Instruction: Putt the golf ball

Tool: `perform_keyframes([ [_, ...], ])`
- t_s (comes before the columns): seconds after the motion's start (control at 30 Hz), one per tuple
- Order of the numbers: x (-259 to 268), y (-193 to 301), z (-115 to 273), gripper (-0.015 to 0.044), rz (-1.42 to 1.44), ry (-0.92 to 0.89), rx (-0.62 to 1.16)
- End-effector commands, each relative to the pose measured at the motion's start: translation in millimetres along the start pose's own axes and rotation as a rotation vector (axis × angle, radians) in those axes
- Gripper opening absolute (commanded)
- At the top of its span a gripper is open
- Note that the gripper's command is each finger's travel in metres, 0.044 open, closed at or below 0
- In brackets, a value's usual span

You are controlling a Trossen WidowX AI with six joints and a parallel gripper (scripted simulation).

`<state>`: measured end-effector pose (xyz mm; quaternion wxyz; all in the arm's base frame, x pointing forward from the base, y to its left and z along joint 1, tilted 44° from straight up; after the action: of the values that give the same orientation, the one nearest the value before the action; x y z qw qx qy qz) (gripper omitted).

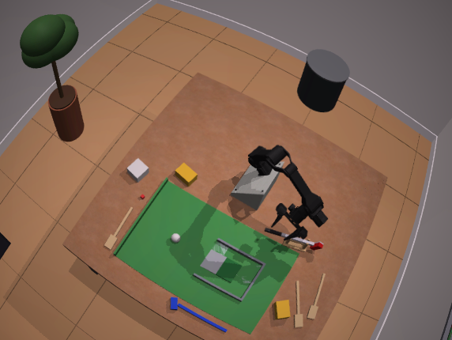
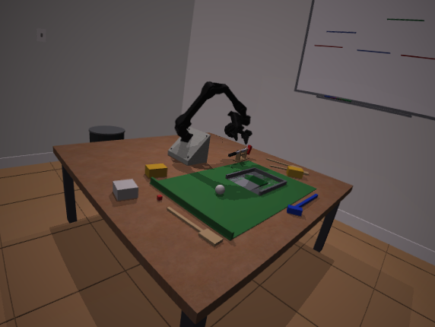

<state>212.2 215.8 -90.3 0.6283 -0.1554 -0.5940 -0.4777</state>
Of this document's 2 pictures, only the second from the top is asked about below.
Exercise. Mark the yellow block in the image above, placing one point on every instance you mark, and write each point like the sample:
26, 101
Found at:
156, 170
295, 172

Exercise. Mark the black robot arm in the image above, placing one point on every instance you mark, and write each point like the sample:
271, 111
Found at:
209, 90

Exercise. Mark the green putting mat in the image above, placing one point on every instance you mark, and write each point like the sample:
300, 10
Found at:
237, 208

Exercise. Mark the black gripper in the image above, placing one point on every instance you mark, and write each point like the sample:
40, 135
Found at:
236, 127

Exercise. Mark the white golf ball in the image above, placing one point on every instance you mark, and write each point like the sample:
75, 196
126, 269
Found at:
219, 189

